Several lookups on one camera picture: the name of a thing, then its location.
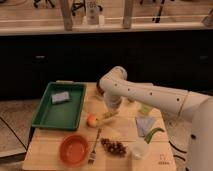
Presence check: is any green plastic tray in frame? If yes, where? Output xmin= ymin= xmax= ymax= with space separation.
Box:
xmin=32 ymin=82 xmax=86 ymax=131

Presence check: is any yellow banana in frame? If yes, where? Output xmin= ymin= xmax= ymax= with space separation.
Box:
xmin=96 ymin=112 xmax=117 ymax=126

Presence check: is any green chili pepper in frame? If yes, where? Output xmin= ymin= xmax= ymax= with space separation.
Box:
xmin=144 ymin=127 xmax=165 ymax=144

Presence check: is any light green cup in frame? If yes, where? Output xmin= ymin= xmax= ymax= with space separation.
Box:
xmin=139 ymin=104 xmax=152 ymax=116

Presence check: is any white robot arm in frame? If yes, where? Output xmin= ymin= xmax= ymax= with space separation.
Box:
xmin=99 ymin=66 xmax=213 ymax=171

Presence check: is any red orange bowl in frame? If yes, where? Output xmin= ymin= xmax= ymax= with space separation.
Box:
xmin=58 ymin=134 xmax=89 ymax=167

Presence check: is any silver fork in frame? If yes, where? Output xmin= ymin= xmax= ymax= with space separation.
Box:
xmin=88 ymin=128 xmax=102 ymax=164

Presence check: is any dark red bowl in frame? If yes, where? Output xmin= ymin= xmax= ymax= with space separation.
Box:
xmin=96 ymin=81 xmax=104 ymax=96

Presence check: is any white cup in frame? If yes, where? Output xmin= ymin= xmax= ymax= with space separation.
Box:
xmin=130 ymin=139 xmax=149 ymax=160

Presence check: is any orange peach fruit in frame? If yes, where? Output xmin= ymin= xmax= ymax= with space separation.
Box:
xmin=87 ymin=114 xmax=98 ymax=128

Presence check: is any grey blue sponge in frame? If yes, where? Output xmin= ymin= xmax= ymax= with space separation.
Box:
xmin=51 ymin=91 xmax=70 ymax=104

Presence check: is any bunch of dark grapes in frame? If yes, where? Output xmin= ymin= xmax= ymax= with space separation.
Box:
xmin=101 ymin=138 xmax=126 ymax=156

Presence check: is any black cable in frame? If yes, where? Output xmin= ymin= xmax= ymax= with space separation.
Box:
xmin=168 ymin=139 xmax=188 ymax=164

